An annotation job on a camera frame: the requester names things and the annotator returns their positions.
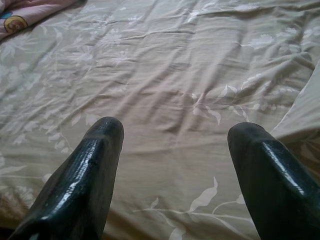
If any beige floral bed sheet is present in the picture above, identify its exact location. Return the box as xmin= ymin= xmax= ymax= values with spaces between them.
xmin=0 ymin=0 xmax=320 ymax=240

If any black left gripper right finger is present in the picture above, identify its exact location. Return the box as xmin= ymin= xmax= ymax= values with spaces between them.
xmin=227 ymin=121 xmax=320 ymax=240

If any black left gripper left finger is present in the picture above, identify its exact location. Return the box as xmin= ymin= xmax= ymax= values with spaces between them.
xmin=7 ymin=116 xmax=125 ymax=240

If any pink cartoon print blanket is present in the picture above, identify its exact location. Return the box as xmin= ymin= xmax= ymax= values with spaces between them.
xmin=0 ymin=0 xmax=86 ymax=41

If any grey beige pillow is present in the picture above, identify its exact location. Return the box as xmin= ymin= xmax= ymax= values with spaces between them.
xmin=271 ymin=69 xmax=320 ymax=142

